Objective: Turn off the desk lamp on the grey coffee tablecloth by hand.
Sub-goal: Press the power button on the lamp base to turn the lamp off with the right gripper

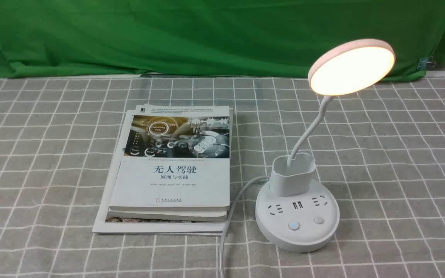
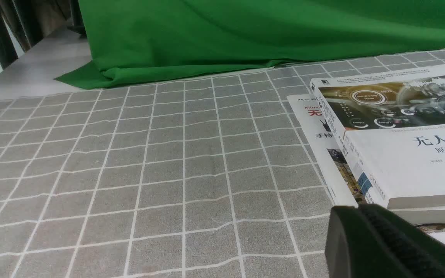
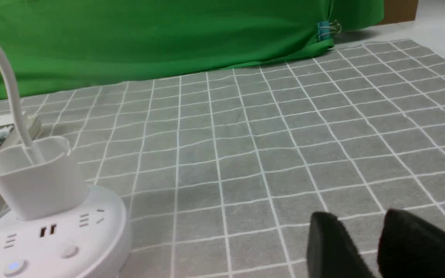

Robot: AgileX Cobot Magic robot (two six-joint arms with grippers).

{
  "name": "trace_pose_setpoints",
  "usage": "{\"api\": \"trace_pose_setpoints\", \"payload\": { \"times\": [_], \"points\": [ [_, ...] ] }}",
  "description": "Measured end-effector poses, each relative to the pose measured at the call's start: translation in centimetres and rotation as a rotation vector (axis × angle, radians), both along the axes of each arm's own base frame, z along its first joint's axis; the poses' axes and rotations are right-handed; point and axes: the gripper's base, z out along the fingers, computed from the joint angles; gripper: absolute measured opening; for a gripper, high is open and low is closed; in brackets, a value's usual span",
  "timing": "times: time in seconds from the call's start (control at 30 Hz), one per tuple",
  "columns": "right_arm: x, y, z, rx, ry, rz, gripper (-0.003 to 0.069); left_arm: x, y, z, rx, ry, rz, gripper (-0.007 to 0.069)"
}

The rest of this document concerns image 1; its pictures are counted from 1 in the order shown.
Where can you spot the large white magazine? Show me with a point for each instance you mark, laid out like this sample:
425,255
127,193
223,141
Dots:
102,227

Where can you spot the green backdrop cloth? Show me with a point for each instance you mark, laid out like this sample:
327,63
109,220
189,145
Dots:
262,38

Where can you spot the grey checked tablecloth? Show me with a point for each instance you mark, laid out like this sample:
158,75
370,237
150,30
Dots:
381,152

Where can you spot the white autonomous driving book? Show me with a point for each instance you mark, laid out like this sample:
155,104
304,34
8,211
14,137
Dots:
174,158

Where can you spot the white round-head desk lamp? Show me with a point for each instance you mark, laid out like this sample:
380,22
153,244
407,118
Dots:
294,211

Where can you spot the blue binder clip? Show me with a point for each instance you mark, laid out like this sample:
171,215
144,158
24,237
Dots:
426,63

